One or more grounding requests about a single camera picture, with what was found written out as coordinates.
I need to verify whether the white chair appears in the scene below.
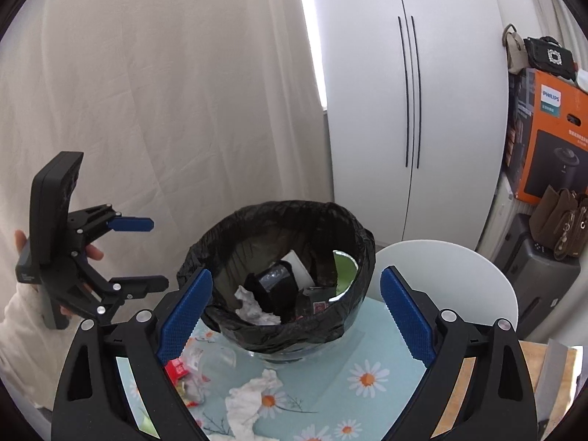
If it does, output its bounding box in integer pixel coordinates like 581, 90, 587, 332
374, 239, 520, 343

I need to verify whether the orange cardboard box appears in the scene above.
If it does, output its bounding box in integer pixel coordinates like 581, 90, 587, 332
503, 68, 588, 205

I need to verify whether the wooden cutting board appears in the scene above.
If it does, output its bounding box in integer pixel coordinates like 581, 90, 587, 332
434, 339, 578, 439

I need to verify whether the white wardrobe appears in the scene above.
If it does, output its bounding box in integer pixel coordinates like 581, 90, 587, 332
305, 0, 513, 258

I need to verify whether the black paper cup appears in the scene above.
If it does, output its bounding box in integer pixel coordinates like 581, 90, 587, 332
243, 261, 299, 325

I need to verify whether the trash bin with black bag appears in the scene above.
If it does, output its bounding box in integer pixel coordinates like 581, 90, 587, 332
177, 200, 376, 365

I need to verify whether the small wrapper red label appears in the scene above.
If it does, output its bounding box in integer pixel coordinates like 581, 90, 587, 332
301, 287, 338, 322

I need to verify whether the blue daisy tablecloth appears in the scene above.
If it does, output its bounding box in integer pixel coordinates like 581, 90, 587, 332
115, 294, 520, 441

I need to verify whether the black handbag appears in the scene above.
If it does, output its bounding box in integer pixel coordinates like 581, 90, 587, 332
524, 36, 577, 79

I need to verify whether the brown suede bag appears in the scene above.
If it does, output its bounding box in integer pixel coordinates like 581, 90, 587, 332
528, 185, 588, 260

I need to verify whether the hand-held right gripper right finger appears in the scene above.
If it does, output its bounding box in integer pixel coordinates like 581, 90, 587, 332
380, 265, 538, 441

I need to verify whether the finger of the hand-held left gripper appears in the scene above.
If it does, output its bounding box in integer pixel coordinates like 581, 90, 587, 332
70, 203, 154, 255
64, 257, 169, 327

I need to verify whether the beige bag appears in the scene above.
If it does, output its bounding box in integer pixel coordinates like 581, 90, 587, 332
502, 23, 529, 74

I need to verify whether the clear plastic bag cartoon print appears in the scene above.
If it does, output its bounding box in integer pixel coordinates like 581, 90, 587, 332
163, 342, 237, 384

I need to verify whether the black storage box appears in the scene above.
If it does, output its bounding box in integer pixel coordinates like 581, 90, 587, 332
494, 214, 582, 306

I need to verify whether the white tissue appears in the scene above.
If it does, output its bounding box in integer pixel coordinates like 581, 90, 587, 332
234, 285, 282, 327
225, 369, 288, 439

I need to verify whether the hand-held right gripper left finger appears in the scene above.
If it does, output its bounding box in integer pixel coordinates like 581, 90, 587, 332
50, 268, 213, 441

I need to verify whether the person's left forearm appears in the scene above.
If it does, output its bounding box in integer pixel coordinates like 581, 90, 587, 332
0, 280, 60, 409

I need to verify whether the person's left hand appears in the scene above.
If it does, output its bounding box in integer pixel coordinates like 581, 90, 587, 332
13, 229, 105, 322

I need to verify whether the beige curtain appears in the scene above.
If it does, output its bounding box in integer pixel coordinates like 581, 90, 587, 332
0, 0, 331, 423

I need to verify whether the white pleated curtain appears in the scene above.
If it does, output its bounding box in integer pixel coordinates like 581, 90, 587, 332
487, 0, 588, 74

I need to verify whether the steel cleaver black handle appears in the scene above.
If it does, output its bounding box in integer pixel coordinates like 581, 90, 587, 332
535, 339, 573, 439

